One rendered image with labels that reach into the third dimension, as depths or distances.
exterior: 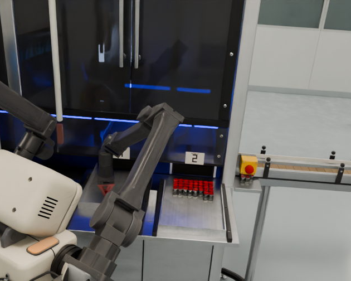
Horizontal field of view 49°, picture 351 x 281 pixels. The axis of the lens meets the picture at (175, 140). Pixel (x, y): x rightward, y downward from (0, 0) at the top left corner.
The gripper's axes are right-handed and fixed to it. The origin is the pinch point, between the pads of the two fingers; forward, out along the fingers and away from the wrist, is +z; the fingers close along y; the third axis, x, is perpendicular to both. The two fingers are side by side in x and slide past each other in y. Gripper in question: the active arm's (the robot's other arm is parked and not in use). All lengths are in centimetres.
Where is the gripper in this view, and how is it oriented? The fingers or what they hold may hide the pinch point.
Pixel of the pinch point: (105, 192)
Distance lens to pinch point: 166.7
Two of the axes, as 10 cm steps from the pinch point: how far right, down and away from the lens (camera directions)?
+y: -2.1, -4.4, 8.7
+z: -0.8, 9.0, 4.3
